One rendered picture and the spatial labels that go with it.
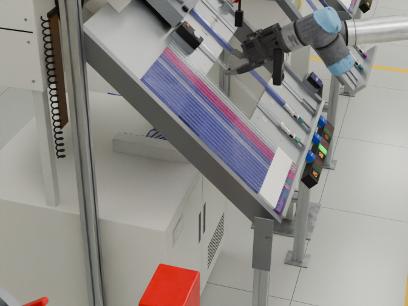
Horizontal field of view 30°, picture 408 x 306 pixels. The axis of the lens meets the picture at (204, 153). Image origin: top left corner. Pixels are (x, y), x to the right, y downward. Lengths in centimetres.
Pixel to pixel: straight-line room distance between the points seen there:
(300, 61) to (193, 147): 97
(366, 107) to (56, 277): 220
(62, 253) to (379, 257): 132
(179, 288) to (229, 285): 117
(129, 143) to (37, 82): 51
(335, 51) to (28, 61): 82
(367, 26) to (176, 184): 73
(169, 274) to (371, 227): 161
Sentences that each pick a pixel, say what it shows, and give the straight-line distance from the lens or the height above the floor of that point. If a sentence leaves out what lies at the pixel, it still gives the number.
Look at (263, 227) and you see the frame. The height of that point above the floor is 73.
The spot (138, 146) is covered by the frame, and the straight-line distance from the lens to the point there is 240.
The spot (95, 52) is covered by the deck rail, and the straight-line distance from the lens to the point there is 189.
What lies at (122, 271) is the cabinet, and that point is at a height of 44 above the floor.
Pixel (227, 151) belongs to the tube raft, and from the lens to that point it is 197.
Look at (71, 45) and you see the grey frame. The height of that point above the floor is 117.
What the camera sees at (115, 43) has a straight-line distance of 194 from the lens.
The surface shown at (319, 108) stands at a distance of 248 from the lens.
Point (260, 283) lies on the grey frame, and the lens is 208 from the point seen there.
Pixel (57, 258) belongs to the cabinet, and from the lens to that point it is 234.
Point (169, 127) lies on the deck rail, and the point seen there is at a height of 96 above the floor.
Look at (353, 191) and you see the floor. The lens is 339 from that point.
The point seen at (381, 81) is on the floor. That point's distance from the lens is 436.
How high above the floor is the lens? 193
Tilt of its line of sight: 33 degrees down
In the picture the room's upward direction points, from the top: 1 degrees clockwise
